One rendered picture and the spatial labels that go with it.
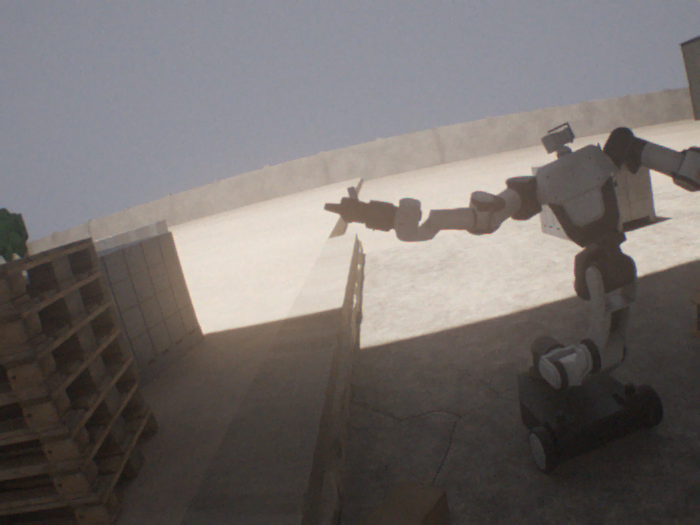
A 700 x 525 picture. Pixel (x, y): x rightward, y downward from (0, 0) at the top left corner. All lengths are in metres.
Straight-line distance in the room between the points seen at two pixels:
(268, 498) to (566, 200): 1.44
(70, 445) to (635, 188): 5.69
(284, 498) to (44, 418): 0.87
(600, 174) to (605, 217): 0.14
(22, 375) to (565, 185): 1.91
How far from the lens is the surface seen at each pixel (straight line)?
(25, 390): 1.71
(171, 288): 3.49
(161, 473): 2.08
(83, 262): 2.24
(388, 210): 1.37
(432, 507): 1.77
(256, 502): 1.72
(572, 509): 1.88
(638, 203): 5.89
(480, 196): 1.49
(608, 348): 1.76
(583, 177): 1.60
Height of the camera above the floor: 1.35
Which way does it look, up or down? 10 degrees down
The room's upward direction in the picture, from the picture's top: 13 degrees counter-clockwise
